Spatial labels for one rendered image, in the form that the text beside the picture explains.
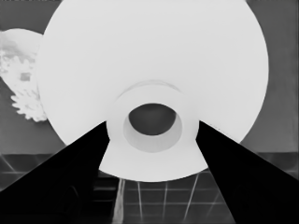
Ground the small white toothed gear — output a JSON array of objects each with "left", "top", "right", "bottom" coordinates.
[
  {"left": 10, "top": 87, "right": 49, "bottom": 123},
  {"left": 0, "top": 28, "right": 43, "bottom": 62}
]

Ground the large thick white disc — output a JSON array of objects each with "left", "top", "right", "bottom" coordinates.
[{"left": 35, "top": 0, "right": 270, "bottom": 183}]

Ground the white round carrier with pins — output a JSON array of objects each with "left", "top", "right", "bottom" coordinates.
[{"left": 0, "top": 27, "right": 49, "bottom": 123}]

